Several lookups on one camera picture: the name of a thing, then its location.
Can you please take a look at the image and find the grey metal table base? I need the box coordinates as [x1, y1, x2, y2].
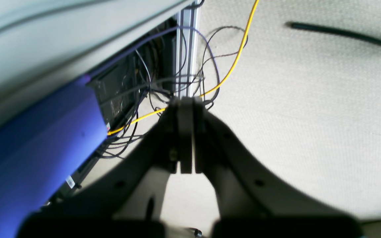
[174, 0, 204, 98]

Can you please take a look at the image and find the black floor cable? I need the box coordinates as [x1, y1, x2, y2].
[286, 21, 381, 99]

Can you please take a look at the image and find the yellow floor cable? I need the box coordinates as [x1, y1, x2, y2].
[107, 0, 260, 136]

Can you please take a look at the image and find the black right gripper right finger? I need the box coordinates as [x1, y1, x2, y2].
[192, 99, 364, 238]

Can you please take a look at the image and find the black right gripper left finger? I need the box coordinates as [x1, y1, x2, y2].
[17, 98, 194, 238]

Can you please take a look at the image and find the tangled black cable bundle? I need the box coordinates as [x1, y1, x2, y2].
[95, 25, 249, 159]

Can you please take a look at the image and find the blue computer case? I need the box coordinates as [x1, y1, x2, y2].
[0, 75, 107, 238]

